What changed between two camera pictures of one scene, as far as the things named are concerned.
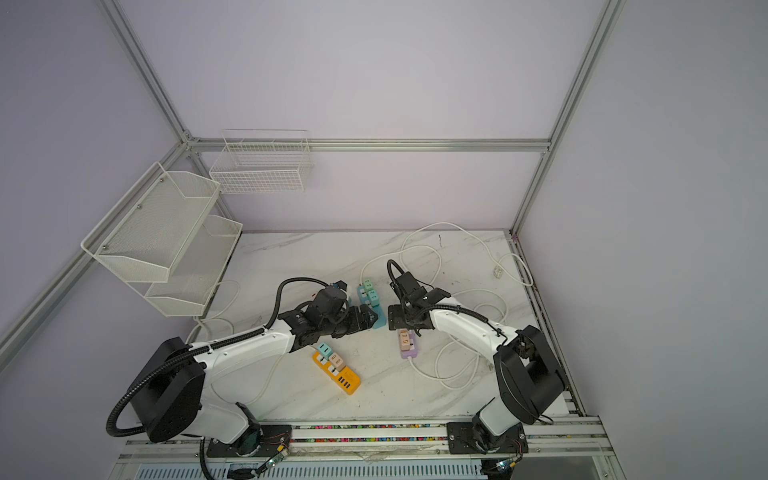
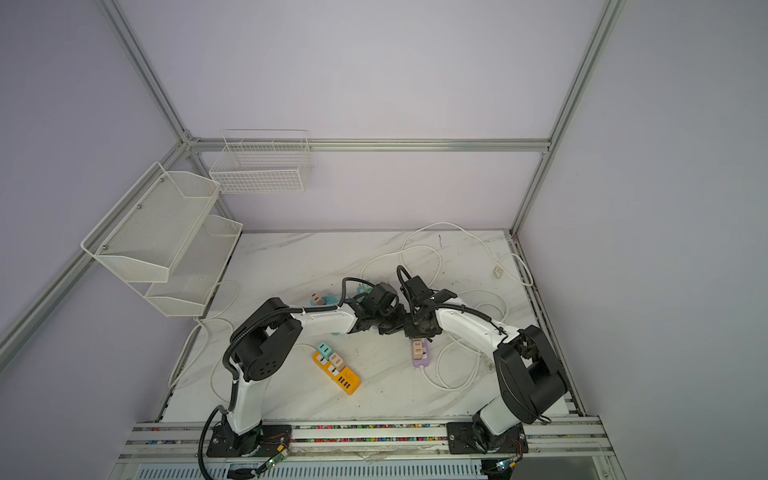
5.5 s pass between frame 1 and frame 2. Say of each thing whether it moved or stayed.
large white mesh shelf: stayed
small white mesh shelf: stayed
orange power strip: stayed
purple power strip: moved
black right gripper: stayed
